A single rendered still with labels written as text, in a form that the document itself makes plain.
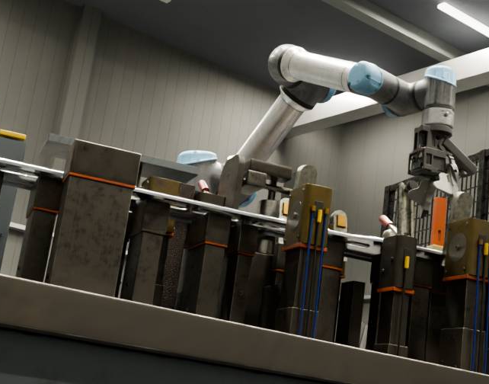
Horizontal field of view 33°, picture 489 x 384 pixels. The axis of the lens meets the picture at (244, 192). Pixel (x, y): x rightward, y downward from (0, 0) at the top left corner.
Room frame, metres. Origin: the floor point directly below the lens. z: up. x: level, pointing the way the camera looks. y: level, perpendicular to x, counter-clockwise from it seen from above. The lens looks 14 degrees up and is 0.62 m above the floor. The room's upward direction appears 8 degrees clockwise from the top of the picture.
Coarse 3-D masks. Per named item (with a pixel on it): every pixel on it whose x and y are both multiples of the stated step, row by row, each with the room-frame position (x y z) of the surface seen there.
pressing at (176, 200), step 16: (0, 160) 1.47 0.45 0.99; (16, 176) 1.61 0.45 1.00; (48, 176) 1.57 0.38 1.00; (144, 192) 1.55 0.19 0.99; (176, 208) 1.69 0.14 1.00; (192, 208) 1.68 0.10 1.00; (208, 208) 1.66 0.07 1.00; (224, 208) 1.61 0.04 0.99; (256, 224) 1.75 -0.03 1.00; (272, 224) 1.72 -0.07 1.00; (352, 240) 1.77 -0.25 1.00; (368, 240) 1.75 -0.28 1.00; (352, 256) 1.92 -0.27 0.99; (368, 256) 1.94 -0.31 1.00; (432, 256) 1.83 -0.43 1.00
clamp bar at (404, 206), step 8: (400, 184) 2.02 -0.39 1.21; (408, 184) 1.99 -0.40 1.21; (416, 184) 2.00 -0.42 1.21; (400, 192) 2.02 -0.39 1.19; (400, 200) 2.01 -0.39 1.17; (408, 200) 2.03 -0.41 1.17; (400, 208) 2.01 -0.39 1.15; (408, 208) 2.02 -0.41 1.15; (400, 216) 2.01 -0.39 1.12; (408, 216) 2.02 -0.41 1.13; (400, 224) 2.00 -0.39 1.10; (408, 224) 2.02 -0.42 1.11; (400, 232) 2.00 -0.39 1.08; (408, 232) 2.02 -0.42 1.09
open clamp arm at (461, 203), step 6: (462, 192) 1.68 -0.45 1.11; (456, 198) 1.69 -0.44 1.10; (462, 198) 1.68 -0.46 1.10; (468, 198) 1.69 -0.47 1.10; (456, 204) 1.68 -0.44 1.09; (462, 204) 1.69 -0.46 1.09; (468, 204) 1.69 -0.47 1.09; (450, 210) 1.70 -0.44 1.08; (456, 210) 1.69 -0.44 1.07; (462, 210) 1.69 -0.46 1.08; (468, 210) 1.69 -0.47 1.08; (450, 216) 1.70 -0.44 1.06; (456, 216) 1.69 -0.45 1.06; (462, 216) 1.69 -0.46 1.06; (468, 216) 1.70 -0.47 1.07; (444, 246) 1.72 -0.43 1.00; (444, 252) 1.71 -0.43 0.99
